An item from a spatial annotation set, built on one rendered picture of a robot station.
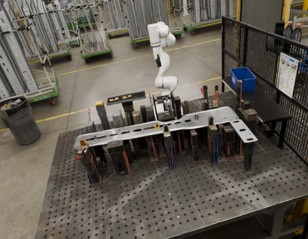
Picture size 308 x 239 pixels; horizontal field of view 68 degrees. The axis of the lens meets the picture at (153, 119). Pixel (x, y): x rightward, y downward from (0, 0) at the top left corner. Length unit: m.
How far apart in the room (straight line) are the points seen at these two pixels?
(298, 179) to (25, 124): 3.77
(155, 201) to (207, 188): 0.39
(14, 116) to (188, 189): 3.11
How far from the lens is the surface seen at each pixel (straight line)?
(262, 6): 4.22
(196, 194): 1.77
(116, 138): 1.92
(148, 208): 1.74
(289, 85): 1.98
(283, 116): 2.00
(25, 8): 11.10
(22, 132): 4.33
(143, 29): 8.70
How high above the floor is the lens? 2.07
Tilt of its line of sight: 32 degrees down
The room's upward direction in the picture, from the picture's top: 10 degrees counter-clockwise
